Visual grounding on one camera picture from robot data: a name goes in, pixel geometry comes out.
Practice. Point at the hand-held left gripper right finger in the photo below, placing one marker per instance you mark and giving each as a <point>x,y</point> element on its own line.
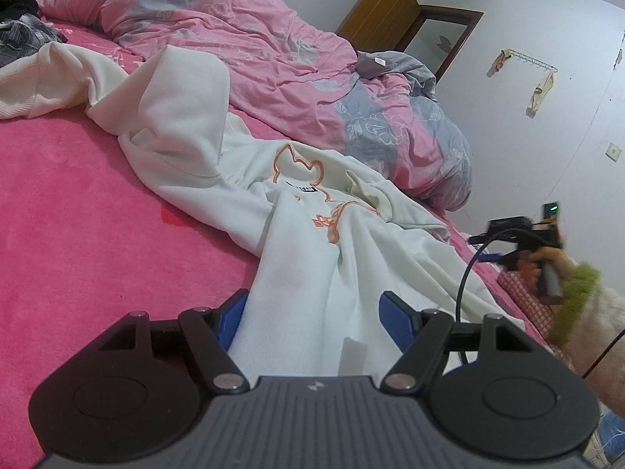
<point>395,320</point>

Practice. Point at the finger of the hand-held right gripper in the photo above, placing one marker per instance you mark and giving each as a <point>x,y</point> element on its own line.
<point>483,239</point>
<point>495,258</point>

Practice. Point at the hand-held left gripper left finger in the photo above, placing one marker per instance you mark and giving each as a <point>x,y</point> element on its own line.
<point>233,320</point>

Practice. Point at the white hoodie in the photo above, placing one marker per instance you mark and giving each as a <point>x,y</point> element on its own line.
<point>302,264</point>

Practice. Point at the person's right hand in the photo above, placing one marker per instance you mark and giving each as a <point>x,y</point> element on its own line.
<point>527,266</point>

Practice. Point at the pink checked folded garment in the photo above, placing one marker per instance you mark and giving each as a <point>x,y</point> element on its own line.
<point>522,303</point>

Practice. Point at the pink floral bed blanket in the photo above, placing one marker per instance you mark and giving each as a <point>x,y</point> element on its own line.
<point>73,229</point>

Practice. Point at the wooden door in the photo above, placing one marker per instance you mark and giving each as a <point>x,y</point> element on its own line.
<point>381,5</point>

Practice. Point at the pink floral duvet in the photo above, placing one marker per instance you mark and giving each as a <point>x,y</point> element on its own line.
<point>273,49</point>

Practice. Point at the plaid cloth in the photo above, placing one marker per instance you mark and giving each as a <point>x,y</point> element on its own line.
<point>24,39</point>

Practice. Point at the wall socket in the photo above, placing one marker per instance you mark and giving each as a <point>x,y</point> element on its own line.
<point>613,151</point>

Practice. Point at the wall hook rack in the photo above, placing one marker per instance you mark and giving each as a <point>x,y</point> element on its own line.
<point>532,61</point>

